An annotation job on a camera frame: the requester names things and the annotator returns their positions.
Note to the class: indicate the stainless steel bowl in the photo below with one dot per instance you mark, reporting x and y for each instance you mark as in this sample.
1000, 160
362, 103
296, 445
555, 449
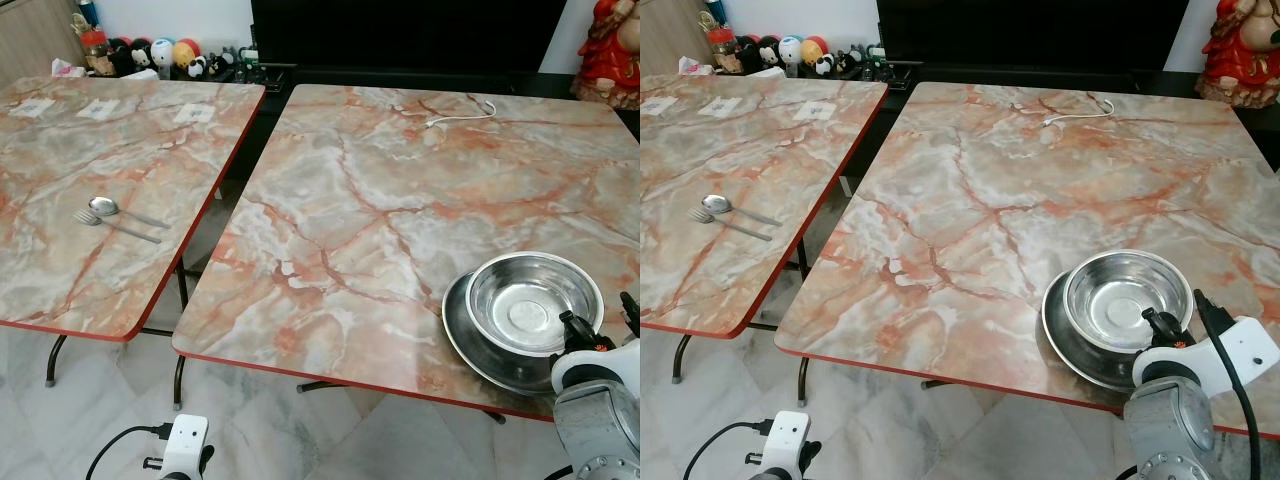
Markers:
1125, 298
525, 300

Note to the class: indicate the stainless steel plate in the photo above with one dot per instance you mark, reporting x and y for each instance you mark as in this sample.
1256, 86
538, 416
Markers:
1068, 350
470, 350

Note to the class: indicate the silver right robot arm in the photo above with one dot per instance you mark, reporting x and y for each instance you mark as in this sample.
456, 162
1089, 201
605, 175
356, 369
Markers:
600, 430
1170, 430

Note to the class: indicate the black metal table leg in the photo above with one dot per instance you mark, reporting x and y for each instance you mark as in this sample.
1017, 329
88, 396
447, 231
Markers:
183, 285
803, 262
320, 386
682, 360
804, 382
180, 385
56, 360
935, 383

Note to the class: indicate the steel fork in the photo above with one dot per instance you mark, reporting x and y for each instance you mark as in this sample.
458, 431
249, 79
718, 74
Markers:
88, 216
702, 215

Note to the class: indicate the steel spoon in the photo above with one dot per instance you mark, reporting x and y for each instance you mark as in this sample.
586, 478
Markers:
103, 207
716, 204

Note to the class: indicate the white paper label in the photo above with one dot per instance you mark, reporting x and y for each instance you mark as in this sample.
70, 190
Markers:
98, 110
193, 114
815, 110
720, 105

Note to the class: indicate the red seated figurine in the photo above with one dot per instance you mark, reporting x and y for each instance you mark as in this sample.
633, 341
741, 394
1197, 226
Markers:
610, 50
1240, 50

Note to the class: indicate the pink tissue pack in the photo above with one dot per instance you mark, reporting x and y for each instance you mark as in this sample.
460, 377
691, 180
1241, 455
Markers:
695, 66
68, 68

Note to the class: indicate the wooden cabinet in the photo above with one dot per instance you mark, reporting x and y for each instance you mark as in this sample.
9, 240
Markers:
670, 35
35, 35

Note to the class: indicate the red lidded jar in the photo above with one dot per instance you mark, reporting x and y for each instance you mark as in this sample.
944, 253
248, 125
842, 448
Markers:
720, 45
95, 52

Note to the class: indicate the black mouse plush toy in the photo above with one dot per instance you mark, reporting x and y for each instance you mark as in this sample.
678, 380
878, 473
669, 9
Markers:
122, 52
745, 50

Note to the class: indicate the black television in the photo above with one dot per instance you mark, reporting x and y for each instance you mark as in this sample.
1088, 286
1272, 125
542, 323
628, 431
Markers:
1030, 30
400, 30

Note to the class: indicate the white blue round doll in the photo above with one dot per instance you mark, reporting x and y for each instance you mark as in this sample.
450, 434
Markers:
162, 50
790, 48

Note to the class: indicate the small panda plush toy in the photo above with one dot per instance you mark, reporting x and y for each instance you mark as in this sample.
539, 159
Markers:
197, 68
825, 66

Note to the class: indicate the yellow red round doll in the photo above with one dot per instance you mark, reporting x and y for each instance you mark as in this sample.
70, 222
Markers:
186, 52
815, 48

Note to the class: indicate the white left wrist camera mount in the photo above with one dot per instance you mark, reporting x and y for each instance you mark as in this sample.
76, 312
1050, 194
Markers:
785, 440
185, 445

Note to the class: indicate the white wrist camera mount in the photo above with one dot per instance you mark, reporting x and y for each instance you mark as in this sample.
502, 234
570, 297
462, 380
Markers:
185, 445
1245, 350
615, 360
785, 440

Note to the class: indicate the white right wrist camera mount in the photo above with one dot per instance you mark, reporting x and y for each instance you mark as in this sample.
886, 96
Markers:
1245, 350
615, 360

